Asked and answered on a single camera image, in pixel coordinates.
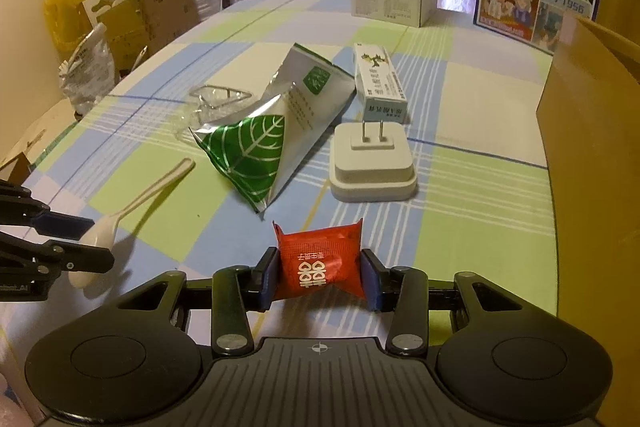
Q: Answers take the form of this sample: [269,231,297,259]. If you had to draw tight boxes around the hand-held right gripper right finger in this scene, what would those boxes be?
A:
[360,249,545,358]

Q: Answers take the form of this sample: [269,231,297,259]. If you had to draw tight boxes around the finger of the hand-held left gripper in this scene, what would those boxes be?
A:
[0,179,96,239]
[0,232,115,281]

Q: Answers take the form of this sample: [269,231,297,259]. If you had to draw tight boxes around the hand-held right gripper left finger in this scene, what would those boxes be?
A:
[107,247,279,358]

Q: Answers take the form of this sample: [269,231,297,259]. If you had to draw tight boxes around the white plastic spoon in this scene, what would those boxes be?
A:
[68,158,196,290]

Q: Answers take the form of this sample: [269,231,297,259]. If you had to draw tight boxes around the red candy packet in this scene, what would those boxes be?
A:
[271,218,365,300]

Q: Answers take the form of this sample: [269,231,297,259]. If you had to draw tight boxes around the silver tea pouch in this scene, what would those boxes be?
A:
[250,43,357,214]

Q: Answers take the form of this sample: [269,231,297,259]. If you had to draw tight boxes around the white ointment box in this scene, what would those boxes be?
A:
[353,42,412,124]

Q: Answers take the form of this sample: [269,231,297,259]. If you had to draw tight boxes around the brown cardboard box container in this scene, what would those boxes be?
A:
[536,14,640,343]

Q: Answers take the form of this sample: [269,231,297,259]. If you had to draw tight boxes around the white plug adapter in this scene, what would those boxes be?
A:
[328,119,417,202]

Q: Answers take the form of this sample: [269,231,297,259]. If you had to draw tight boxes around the plaid tablecloth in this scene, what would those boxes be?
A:
[0,0,558,408]

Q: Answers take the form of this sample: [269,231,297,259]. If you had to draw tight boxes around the green leaf print packet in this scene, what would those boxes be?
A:
[190,113,288,220]

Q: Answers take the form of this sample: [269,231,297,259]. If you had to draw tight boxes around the silver crinkled plastic bag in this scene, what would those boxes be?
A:
[59,24,118,115]

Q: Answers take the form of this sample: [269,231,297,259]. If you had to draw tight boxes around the clear plastic wrapper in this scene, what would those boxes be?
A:
[175,84,253,142]

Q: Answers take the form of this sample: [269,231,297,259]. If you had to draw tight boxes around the cardboard box with white cutout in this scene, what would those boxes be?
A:
[82,0,151,72]

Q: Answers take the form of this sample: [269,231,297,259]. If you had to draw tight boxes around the yellow plastic bag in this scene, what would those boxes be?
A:
[44,0,98,52]

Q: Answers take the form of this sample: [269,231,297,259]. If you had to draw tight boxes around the plain brown cardboard box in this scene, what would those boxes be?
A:
[135,0,201,58]

